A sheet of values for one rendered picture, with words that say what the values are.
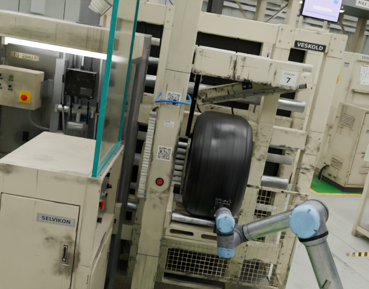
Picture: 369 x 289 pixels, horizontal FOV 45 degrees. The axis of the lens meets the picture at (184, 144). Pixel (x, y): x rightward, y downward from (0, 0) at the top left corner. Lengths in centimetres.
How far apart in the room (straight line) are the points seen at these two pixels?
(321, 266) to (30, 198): 113
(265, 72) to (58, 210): 140
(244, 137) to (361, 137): 475
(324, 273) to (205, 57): 133
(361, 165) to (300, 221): 534
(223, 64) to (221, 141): 53
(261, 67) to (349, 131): 450
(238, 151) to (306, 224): 62
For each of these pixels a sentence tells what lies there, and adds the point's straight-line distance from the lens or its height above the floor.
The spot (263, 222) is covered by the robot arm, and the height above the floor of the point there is 112.
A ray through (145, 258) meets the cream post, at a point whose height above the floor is 60.
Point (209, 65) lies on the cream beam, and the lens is 255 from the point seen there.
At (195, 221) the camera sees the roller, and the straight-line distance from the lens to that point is 240.
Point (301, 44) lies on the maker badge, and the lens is 293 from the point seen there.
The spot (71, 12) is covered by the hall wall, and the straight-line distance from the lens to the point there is 1131.
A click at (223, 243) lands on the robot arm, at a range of 195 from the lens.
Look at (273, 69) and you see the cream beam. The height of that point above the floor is 173.
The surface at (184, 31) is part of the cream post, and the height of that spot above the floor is 185.
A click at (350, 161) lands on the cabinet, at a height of 48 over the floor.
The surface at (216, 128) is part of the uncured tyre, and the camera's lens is 225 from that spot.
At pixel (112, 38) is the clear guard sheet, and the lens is 162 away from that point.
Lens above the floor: 184
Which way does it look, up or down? 14 degrees down
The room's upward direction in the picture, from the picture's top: 10 degrees clockwise
